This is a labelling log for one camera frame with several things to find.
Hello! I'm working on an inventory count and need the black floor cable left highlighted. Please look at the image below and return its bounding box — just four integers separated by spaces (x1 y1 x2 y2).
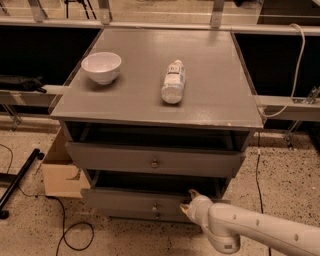
0 143 95 256

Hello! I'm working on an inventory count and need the grey top drawer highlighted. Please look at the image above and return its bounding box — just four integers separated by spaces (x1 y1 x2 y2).
65 142 245 178

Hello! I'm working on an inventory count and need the metal frame rail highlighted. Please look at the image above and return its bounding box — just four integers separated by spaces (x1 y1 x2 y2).
0 0 320 36

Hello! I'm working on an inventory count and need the clear plastic bottle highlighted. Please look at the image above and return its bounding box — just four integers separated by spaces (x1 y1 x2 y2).
161 60 185 104

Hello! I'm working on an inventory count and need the black metal stand leg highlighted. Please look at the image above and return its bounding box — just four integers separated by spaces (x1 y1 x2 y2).
0 149 44 220

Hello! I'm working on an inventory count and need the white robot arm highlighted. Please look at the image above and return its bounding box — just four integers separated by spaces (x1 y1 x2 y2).
180 189 320 256

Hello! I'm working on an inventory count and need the white ceramic bowl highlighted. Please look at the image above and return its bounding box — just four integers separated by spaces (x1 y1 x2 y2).
81 52 122 85

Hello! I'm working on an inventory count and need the black floor cable right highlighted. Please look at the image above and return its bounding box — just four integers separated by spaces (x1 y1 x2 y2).
254 131 273 256

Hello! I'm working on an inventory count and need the black floor cable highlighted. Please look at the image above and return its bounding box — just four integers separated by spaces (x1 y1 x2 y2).
0 143 95 256
254 131 273 256

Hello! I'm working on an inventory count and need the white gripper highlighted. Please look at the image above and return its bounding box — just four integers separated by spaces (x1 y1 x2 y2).
179 189 213 228

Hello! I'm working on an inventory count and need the cardboard box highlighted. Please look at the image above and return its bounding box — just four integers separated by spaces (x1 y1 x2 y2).
41 129 90 198

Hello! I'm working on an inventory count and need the grey drawer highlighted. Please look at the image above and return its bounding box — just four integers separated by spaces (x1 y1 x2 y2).
80 169 232 215
102 209 190 223
65 142 245 178

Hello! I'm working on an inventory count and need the grey drawer cabinet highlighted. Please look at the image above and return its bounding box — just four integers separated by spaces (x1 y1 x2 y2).
49 27 264 226

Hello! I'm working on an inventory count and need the white hanging cable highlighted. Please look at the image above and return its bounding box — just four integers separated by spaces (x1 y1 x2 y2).
258 23 307 119

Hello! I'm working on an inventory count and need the black cloth bag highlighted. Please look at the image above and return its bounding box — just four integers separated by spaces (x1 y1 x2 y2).
0 75 47 93

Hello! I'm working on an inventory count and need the grey bottom drawer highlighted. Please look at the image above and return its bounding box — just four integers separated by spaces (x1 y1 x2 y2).
102 209 190 223

